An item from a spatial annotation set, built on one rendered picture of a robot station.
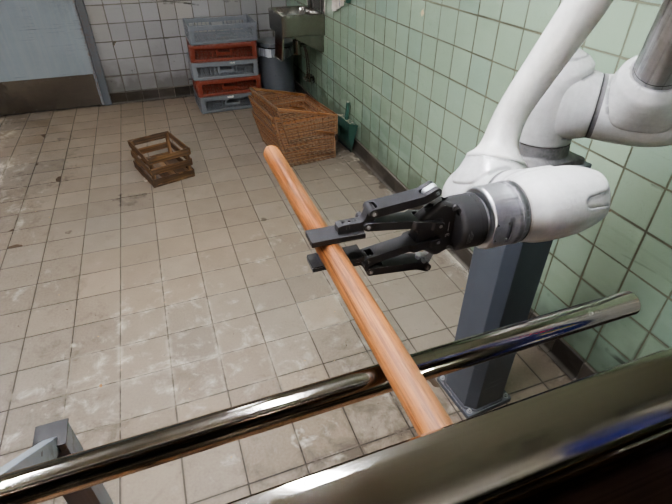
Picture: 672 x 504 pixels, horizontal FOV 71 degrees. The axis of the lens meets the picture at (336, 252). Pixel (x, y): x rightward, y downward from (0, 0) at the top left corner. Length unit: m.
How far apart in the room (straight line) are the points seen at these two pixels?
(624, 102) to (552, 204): 0.60
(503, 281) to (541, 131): 0.46
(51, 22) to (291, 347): 3.92
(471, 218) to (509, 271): 0.85
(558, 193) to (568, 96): 0.61
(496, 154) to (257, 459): 1.35
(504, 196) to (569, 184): 0.10
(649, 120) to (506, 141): 0.49
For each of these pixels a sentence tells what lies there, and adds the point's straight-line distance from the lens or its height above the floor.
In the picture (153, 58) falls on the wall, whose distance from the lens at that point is 5.24.
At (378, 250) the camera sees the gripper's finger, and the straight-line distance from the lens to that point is 0.63.
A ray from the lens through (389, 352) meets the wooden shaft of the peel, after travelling 0.45.
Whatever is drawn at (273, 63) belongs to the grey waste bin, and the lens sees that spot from 4.82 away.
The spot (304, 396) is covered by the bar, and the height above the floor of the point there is 1.17.
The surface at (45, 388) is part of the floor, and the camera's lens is 2.27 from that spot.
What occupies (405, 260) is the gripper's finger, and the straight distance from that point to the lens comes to 0.65.
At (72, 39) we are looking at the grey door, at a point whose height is 0.61.
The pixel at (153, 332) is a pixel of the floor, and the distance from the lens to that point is 2.31.
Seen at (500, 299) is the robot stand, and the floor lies 0.57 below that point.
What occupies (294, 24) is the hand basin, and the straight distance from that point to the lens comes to 4.15.
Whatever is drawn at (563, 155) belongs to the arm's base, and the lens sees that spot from 1.37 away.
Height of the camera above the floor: 1.54
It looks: 36 degrees down
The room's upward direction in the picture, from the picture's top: straight up
